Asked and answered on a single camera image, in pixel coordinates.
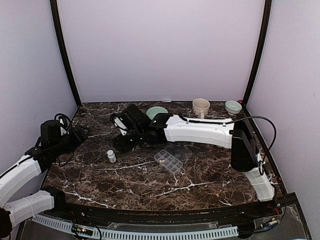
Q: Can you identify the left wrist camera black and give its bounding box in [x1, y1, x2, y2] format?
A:
[54, 113, 71, 136]

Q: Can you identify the beige ceramic mug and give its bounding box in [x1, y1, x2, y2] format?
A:
[192, 98, 211, 119]

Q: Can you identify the green ceramic bowl on plate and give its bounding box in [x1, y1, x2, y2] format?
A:
[146, 106, 168, 120]

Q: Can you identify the black frame post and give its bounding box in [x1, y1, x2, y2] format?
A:
[49, 0, 82, 108]
[242, 0, 273, 106]

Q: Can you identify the right black frame post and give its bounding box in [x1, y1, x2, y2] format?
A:
[242, 0, 273, 106]

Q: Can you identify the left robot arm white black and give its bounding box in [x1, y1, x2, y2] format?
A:
[0, 114, 89, 236]

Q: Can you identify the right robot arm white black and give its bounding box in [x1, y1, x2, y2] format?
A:
[110, 104, 276, 217]

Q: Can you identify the white slotted cable duct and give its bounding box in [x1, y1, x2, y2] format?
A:
[31, 214, 239, 240]

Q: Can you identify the black front table rail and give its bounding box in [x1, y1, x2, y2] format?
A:
[44, 197, 288, 226]

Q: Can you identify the left black frame post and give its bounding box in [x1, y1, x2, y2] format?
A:
[49, 0, 82, 108]

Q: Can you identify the small green bowl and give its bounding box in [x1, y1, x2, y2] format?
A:
[224, 100, 243, 115]

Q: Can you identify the clear plastic pill organizer box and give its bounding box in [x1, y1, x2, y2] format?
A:
[153, 142, 192, 175]

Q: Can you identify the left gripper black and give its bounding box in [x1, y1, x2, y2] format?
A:
[52, 124, 90, 158]

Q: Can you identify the small white pill bottle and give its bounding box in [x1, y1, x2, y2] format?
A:
[107, 149, 117, 163]

